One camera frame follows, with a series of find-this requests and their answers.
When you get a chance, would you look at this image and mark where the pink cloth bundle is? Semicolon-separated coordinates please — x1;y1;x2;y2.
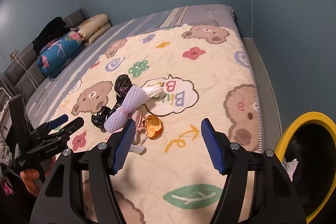
129;110;147;155

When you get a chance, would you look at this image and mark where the white foam net sleeve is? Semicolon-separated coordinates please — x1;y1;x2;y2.
104;85;150;133

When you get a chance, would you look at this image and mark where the white tissue wad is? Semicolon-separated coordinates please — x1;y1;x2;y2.
142;85;163;98

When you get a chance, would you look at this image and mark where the black patterned plastic bag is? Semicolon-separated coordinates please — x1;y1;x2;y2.
114;75;133;102

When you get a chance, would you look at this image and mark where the white tissue bundle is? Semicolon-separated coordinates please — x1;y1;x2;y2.
282;159;298;181

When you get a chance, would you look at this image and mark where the yellow rimmed black trash bin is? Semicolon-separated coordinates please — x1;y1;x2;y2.
275;111;335;223

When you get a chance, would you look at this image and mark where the person's left hand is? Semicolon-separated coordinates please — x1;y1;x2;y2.
20;156;56;197

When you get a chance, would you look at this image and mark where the grey striped bed mattress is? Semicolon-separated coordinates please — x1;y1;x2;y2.
26;5;282;149

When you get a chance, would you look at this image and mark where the cream bear print quilt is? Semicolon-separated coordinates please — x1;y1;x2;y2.
52;23;260;223

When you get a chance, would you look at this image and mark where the grey padded headboard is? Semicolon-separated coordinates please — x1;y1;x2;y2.
2;8;91;98

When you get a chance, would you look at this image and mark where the blue floral folded quilt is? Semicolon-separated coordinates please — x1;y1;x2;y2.
37;30;82;79

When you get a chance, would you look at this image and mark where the black clothing pile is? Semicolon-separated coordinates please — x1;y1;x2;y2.
33;16;71;55

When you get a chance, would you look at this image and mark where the beige folded blanket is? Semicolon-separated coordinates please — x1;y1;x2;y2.
77;14;112;44

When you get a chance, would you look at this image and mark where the white charging cable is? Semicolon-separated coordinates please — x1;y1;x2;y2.
11;53;56;98

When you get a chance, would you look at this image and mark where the wall power socket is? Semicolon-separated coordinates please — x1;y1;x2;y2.
9;48;19;60

